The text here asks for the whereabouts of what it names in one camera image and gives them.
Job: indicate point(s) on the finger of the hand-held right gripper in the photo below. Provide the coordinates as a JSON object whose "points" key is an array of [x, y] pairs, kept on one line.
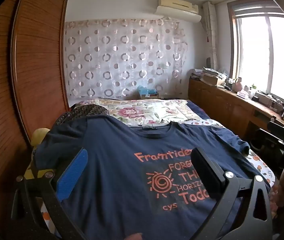
{"points": [[282, 126], [267, 138]]}

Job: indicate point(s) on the wooden slatted wardrobe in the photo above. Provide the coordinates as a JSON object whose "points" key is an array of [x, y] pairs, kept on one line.
{"points": [[19, 80]]}

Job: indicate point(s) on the pink tissue pack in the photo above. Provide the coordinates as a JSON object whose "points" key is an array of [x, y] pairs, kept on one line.
{"points": [[243, 94]]}

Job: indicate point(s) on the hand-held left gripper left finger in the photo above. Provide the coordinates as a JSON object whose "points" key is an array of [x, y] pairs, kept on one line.
{"points": [[72, 173]]}

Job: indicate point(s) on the tied pale curtain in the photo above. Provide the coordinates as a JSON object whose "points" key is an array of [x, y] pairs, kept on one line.
{"points": [[211, 35]]}

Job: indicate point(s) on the wall air conditioner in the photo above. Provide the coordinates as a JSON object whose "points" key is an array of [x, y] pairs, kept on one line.
{"points": [[178, 8]]}

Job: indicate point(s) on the navy printed t-shirt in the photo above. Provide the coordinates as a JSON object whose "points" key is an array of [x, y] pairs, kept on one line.
{"points": [[122, 170]]}

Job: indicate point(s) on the stack of books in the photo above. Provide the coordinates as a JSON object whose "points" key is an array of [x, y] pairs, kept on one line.
{"points": [[207, 74]]}

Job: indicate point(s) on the long wooden cabinet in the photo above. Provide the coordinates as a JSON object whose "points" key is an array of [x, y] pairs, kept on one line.
{"points": [[227, 110]]}

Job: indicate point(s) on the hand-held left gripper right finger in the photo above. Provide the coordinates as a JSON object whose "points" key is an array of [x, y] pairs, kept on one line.
{"points": [[208, 173]]}

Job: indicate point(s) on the floral quilt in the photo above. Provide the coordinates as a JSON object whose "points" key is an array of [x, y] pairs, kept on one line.
{"points": [[144, 112]]}

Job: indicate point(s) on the yellow plush toy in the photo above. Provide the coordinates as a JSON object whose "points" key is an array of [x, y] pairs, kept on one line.
{"points": [[39, 135]]}

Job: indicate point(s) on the dark patterned cloth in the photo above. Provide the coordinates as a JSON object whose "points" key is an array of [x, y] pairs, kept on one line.
{"points": [[87, 110]]}

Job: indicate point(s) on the navy blanket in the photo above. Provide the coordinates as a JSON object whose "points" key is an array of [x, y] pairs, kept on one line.
{"points": [[198, 108]]}

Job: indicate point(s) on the window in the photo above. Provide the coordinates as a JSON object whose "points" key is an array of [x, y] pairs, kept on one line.
{"points": [[267, 45]]}

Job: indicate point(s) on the sheer circle-pattern curtain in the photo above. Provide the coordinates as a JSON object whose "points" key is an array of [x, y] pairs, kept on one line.
{"points": [[124, 60]]}

